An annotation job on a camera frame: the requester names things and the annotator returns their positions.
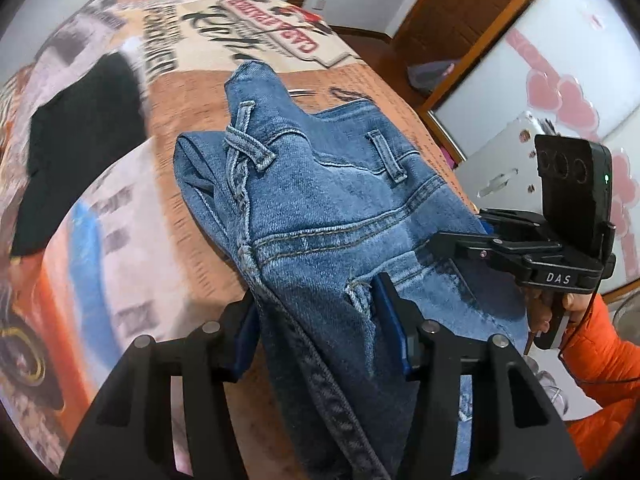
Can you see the black garment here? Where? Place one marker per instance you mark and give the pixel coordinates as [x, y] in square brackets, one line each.
[80, 145]

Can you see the wooden wardrobe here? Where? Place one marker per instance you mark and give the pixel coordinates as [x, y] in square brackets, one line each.
[550, 50]

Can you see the person's right hand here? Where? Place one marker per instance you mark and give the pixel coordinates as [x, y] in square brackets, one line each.
[541, 314]

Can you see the white wall socket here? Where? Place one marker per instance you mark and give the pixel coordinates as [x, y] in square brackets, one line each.
[319, 4]

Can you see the blue jeans pants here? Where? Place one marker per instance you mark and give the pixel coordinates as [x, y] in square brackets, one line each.
[310, 200]

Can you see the white storage box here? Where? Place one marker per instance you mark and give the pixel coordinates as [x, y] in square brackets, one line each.
[505, 155]

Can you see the person's right forearm orange sleeve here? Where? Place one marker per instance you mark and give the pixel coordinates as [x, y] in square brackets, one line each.
[605, 360]

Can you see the wooden bedpost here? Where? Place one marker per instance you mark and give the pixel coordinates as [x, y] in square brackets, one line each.
[295, 1]

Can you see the printed bed cover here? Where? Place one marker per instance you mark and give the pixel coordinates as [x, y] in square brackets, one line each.
[125, 220]

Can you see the wooden baseboard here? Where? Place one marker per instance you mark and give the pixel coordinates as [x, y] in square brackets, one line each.
[362, 33]

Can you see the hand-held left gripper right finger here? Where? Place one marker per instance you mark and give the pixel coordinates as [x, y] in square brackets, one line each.
[400, 332]

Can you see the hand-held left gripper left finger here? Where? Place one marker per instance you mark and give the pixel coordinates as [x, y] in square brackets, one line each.
[245, 347]

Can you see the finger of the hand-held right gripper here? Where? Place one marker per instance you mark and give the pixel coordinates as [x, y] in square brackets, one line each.
[475, 246]
[515, 225]

